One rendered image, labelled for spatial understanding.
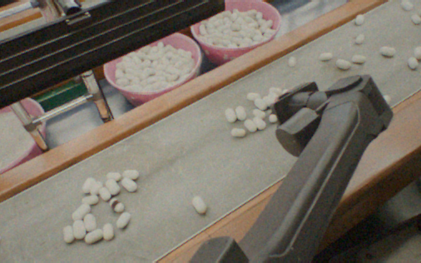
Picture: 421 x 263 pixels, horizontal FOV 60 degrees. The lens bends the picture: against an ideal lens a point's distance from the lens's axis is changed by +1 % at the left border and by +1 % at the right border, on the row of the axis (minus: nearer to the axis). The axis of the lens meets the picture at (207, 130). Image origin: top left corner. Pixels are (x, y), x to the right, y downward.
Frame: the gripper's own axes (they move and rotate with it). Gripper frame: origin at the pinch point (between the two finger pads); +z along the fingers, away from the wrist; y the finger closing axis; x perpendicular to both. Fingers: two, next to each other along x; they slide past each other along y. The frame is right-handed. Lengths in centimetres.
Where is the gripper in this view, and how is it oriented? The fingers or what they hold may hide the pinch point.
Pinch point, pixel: (274, 107)
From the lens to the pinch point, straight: 77.7
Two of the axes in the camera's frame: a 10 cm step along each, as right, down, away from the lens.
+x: 4.1, 8.9, 2.1
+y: -8.4, 4.6, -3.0
